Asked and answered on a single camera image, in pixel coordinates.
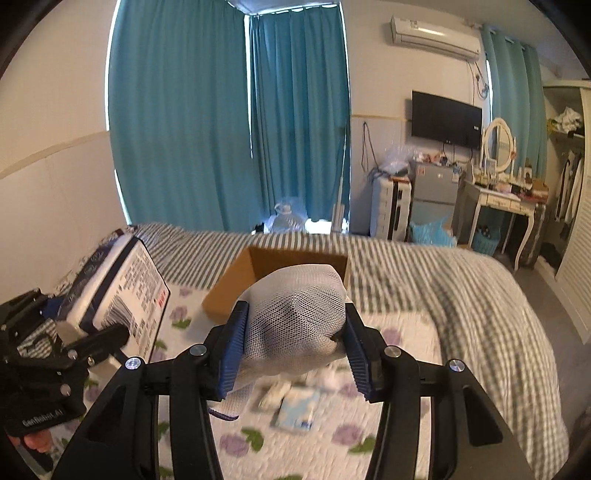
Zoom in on white wardrobe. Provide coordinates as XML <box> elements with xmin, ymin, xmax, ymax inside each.
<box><xmin>536</xmin><ymin>80</ymin><xmax>590</xmax><ymax>344</ymax></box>

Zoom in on grey mini fridge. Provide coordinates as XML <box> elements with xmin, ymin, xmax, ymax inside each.
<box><xmin>411</xmin><ymin>162</ymin><xmax>460</xmax><ymax>226</ymax></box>

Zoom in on left hand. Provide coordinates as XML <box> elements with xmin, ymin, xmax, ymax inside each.
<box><xmin>8</xmin><ymin>430</ymin><xmax>53</xmax><ymax>474</ymax></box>

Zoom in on white rolled socks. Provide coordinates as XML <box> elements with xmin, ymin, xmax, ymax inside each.
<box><xmin>259</xmin><ymin>379</ymin><xmax>291</xmax><ymax>412</ymax></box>

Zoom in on white wall air conditioner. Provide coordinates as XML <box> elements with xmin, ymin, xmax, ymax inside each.
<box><xmin>391</xmin><ymin>17</ymin><xmax>482</xmax><ymax>62</ymax></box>

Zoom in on blue plastic bag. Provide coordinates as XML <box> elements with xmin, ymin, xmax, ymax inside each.
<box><xmin>410</xmin><ymin>218</ymin><xmax>457</xmax><ymax>248</ymax></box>

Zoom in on black wall television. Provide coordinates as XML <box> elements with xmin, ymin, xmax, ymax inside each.
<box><xmin>411</xmin><ymin>91</ymin><xmax>483</xmax><ymax>150</ymax></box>

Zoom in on teal curtain middle panel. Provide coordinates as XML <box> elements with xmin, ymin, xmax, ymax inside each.
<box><xmin>249</xmin><ymin>5</ymin><xmax>351</xmax><ymax>220</ymax></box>

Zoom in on teal curtain left panel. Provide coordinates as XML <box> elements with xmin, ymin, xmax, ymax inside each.
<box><xmin>108</xmin><ymin>1</ymin><xmax>263</xmax><ymax>232</ymax></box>

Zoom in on teal curtain right window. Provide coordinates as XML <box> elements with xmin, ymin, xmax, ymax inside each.
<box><xmin>481</xmin><ymin>25</ymin><xmax>547</xmax><ymax>178</ymax></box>

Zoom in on teal basket under table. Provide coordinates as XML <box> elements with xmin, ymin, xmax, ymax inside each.
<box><xmin>471</xmin><ymin>225</ymin><xmax>501</xmax><ymax>256</ymax></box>

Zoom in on white dressing table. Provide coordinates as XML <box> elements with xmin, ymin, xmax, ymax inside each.
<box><xmin>458</xmin><ymin>180</ymin><xmax>536</xmax><ymax>272</ymax></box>

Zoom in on white floral quilt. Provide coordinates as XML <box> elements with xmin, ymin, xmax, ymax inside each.
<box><xmin>45</xmin><ymin>284</ymin><xmax>445</xmax><ymax>480</ymax></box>

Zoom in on blue white tissue pack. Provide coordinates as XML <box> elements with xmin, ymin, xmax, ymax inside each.
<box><xmin>56</xmin><ymin>234</ymin><xmax>170</xmax><ymax>361</ymax></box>

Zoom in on grey checked bed cover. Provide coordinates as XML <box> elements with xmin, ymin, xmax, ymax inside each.
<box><xmin>130</xmin><ymin>223</ymin><xmax>569</xmax><ymax>479</ymax></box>

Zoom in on teal curtain panel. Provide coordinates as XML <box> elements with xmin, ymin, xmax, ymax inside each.
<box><xmin>249</xmin><ymin>5</ymin><xmax>351</xmax><ymax>220</ymax></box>
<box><xmin>108</xmin><ymin>1</ymin><xmax>263</xmax><ymax>232</ymax></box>

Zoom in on white suitcase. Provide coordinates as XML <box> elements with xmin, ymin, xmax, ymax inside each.
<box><xmin>370</xmin><ymin>176</ymin><xmax>412</xmax><ymax>242</ymax></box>

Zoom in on white mesh fabric bundle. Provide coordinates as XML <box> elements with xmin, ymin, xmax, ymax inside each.
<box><xmin>208</xmin><ymin>264</ymin><xmax>348</xmax><ymax>421</ymax></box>

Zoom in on clear plastic bag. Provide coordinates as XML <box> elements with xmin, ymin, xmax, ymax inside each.
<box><xmin>379</xmin><ymin>144</ymin><xmax>416</xmax><ymax>176</ymax></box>

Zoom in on brown cardboard box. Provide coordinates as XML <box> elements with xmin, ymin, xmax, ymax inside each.
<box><xmin>201</xmin><ymin>246</ymin><xmax>349</xmax><ymax>324</ymax></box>

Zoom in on white oval vanity mirror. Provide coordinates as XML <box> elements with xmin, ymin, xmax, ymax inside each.
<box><xmin>481</xmin><ymin>117</ymin><xmax>517</xmax><ymax>174</ymax></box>

